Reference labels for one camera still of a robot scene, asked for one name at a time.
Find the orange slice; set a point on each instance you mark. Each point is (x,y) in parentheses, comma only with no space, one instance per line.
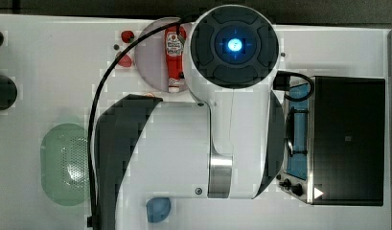
(149,95)

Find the black toaster oven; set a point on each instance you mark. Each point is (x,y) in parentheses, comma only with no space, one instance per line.
(335,136)

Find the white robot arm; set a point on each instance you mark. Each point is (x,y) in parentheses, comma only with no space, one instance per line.
(217,134)

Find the black cylinder lower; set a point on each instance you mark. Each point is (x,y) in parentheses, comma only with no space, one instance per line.
(8,92)

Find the grey round plate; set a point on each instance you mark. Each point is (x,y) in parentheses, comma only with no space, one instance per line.
(150,61)

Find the red ketchup bottle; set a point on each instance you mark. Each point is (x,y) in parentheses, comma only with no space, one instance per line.
(174,46)

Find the large red strawberry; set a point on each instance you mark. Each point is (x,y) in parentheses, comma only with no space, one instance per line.
(125,61)

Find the small dark red strawberry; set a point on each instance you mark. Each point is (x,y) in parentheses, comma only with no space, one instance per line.
(127,36)

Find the green perforated colander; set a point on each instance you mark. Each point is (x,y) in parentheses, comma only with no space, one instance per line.
(63,161)

